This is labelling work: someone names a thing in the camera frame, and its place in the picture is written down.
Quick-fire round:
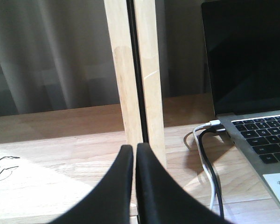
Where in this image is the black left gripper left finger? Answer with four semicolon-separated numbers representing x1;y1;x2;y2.
51;145;133;224

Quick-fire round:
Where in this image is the black power cable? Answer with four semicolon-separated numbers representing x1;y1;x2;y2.
198;127;226;220

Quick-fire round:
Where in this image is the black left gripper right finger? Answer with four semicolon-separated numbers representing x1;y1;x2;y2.
136;143;228;224

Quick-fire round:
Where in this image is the white charging cable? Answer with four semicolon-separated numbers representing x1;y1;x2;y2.
192;119;221;210

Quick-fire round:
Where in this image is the light wooden shelf unit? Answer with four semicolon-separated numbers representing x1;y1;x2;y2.
0;0;280;224

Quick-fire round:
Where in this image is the grey curtain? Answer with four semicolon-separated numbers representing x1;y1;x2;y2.
0;0;210;116

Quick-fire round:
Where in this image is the silver laptop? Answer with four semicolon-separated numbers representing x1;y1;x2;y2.
201;0;280;207

